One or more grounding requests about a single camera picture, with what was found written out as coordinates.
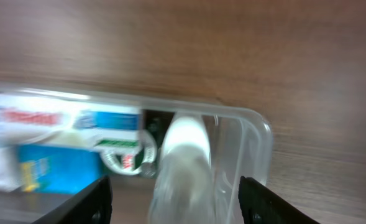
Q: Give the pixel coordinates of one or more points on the clear plastic container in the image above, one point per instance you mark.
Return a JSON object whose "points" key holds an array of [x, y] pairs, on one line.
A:
{"points": [[241, 145]]}

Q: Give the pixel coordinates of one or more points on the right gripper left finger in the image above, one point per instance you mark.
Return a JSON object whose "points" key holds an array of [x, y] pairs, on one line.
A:
{"points": [[92, 205]]}

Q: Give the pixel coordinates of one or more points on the green Zam-Buk box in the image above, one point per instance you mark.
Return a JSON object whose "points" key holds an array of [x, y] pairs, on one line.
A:
{"points": [[144, 162]]}

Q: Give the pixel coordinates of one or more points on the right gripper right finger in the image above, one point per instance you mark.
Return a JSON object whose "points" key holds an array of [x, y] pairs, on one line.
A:
{"points": [[259, 205]]}

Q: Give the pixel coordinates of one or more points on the clear spray bottle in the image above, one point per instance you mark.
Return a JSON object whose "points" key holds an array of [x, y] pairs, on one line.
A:
{"points": [[184, 191]]}

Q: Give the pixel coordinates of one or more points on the white Panadol box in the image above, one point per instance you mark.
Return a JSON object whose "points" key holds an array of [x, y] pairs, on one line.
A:
{"points": [[77, 124]]}

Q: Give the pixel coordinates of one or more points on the blue VapoDrops box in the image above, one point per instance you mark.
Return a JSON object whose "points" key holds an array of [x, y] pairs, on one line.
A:
{"points": [[59, 170]]}

